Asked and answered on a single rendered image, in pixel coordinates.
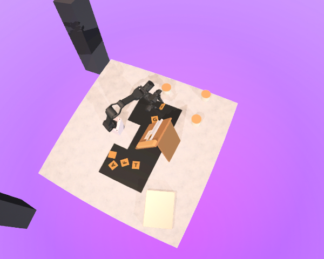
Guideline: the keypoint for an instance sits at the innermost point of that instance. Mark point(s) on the white cylindrical container with orange lid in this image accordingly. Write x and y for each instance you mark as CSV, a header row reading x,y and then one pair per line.
x,y
196,120
205,95
166,89

